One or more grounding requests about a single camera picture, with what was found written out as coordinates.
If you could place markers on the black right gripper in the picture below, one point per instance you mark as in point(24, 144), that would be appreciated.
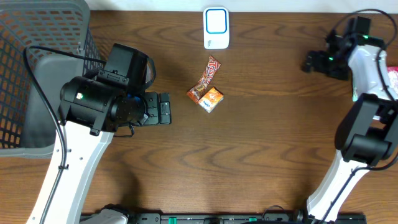
point(319, 56)

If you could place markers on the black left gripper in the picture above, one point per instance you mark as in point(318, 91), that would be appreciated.
point(154, 108)

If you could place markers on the orange small snack packet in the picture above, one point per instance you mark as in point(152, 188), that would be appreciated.
point(211, 99)

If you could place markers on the red purple snack bag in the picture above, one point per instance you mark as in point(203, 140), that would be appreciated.
point(393, 78)

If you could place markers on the red chocolate bar wrapper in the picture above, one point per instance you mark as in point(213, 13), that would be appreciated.
point(198, 90)

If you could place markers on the teal snack wrapper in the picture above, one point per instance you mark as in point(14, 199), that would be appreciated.
point(355, 95)

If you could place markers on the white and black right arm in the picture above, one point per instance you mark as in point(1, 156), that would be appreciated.
point(367, 136)

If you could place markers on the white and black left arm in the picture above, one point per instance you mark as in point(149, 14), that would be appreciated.
point(90, 112)

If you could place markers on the white barcode scanner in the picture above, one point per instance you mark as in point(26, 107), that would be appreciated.
point(216, 28)

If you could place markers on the dark grey plastic basket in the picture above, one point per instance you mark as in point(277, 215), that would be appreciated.
point(62, 48)

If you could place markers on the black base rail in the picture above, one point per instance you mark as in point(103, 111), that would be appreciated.
point(156, 218)

